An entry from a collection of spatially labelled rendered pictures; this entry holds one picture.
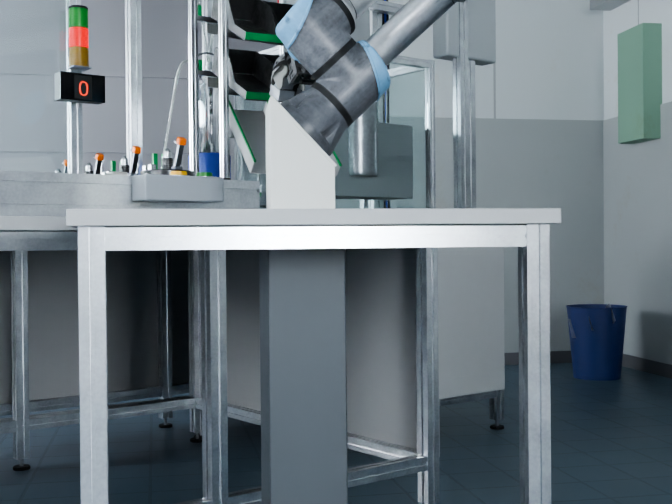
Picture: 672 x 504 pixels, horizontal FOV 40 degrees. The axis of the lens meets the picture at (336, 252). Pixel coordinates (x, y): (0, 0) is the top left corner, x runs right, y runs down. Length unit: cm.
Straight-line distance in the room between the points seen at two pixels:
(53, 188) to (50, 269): 181
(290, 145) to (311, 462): 64
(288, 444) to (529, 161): 450
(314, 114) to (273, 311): 41
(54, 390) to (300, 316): 223
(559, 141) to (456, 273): 264
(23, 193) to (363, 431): 142
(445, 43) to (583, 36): 265
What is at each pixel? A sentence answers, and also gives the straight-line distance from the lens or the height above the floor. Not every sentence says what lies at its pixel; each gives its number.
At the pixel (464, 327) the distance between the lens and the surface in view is 384.
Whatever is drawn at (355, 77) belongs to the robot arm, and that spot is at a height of 114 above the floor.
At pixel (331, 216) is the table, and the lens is 166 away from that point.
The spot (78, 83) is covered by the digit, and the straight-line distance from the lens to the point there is 250.
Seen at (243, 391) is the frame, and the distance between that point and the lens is 359.
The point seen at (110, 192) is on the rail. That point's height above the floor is 92.
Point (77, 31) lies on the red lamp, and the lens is 253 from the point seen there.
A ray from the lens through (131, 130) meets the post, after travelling 364.
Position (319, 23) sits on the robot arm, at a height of 124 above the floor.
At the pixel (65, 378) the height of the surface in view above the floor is 25.
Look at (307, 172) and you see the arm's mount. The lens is 186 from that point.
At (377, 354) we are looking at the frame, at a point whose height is 45.
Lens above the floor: 79
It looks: level
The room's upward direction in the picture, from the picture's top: 1 degrees counter-clockwise
